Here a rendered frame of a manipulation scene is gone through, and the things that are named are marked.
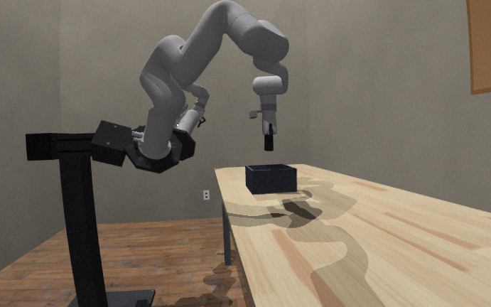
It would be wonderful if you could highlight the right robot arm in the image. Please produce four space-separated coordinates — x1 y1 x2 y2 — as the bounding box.
131 0 289 159

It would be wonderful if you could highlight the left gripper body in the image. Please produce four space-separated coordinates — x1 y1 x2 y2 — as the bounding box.
193 105 205 120

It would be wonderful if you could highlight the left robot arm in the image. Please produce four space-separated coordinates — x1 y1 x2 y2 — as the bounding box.
175 81 210 135

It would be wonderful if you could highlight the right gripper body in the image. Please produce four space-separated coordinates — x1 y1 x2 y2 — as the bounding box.
259 110 277 135

